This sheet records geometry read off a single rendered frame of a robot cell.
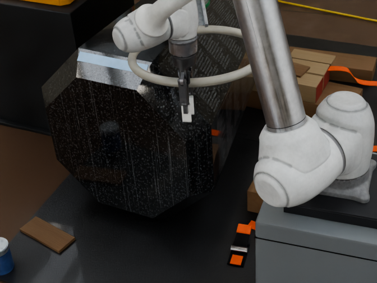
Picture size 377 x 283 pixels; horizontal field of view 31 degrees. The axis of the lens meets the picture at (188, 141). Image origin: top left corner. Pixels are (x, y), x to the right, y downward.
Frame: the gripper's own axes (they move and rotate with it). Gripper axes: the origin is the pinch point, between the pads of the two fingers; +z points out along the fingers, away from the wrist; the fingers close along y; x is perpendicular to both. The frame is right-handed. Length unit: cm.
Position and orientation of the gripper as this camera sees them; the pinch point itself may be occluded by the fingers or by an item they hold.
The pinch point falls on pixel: (187, 109)
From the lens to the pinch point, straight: 224.6
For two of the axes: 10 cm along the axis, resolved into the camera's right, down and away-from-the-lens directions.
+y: 1.8, -5.2, 8.3
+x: -9.8, -0.4, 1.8
